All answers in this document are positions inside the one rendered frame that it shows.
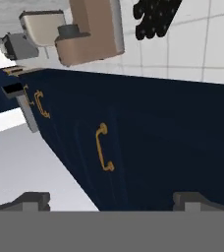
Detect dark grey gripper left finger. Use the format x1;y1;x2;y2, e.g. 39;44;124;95
0;191;51;213

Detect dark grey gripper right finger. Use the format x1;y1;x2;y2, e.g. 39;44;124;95
172;191;224;213

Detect navy cabinet door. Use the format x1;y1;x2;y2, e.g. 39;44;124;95
19;67;224;213

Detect grey dishwasher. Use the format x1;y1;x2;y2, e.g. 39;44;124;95
1;82;39;134

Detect grey box appliance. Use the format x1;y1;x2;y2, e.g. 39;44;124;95
0;31;40;61

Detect black dotted object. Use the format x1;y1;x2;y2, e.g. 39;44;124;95
132;0;184;41

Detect brass cabinet handle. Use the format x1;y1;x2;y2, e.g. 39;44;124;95
33;90;51;119
95;122;116;172
23;84;35;106

